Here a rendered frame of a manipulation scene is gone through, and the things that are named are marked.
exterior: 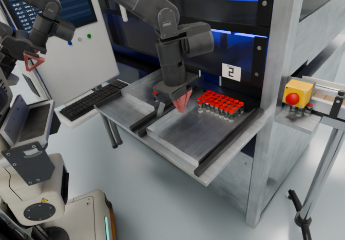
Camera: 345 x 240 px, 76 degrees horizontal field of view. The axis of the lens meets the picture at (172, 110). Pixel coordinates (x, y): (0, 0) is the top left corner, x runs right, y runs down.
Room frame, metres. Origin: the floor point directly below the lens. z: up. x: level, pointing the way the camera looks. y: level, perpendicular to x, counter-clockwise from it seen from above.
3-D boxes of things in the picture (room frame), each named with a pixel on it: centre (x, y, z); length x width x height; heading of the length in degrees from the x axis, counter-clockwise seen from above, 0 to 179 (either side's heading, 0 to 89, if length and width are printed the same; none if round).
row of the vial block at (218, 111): (0.72, -0.17, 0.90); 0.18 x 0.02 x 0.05; 39
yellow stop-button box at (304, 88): (0.62, -0.44, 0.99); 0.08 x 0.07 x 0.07; 130
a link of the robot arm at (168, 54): (0.50, -0.02, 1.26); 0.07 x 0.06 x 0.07; 100
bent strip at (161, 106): (0.73, 0.09, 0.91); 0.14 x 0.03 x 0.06; 130
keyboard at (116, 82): (1.12, 0.42, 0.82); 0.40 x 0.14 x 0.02; 133
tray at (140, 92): (1.00, 0.03, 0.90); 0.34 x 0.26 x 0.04; 130
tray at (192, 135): (0.67, -0.10, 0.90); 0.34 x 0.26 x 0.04; 129
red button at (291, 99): (0.59, -0.40, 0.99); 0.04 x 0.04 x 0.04; 40
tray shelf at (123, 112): (0.82, -0.03, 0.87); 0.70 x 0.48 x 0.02; 40
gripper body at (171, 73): (0.50, -0.02, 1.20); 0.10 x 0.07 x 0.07; 129
